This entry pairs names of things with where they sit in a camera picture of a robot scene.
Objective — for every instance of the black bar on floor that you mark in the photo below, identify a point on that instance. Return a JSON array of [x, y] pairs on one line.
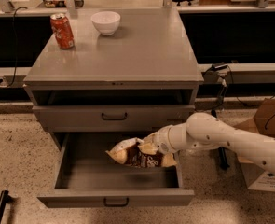
[[5, 198]]

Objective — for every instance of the open lower grey drawer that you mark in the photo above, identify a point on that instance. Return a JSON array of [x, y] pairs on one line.
[[87, 177]]

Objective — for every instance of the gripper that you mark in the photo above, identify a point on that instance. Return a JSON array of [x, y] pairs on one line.
[[162, 141]]

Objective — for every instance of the brown cardboard box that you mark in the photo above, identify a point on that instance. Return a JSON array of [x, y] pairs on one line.
[[258, 169]]

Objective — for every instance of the white bowl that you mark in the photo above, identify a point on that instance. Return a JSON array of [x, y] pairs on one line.
[[106, 22]]

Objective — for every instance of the closed upper grey drawer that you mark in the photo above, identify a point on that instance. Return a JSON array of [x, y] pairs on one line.
[[110, 118]]

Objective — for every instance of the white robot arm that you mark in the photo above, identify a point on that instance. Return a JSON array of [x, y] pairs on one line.
[[202, 131]]

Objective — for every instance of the brown chip bag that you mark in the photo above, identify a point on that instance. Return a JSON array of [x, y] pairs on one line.
[[127, 153]]

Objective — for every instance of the grey drawer cabinet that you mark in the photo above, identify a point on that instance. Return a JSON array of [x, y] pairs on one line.
[[147, 61]]

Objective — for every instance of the black power adapter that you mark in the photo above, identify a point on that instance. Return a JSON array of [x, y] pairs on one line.
[[219, 66]]

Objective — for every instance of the orange soda can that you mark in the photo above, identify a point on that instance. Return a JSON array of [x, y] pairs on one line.
[[62, 30]]

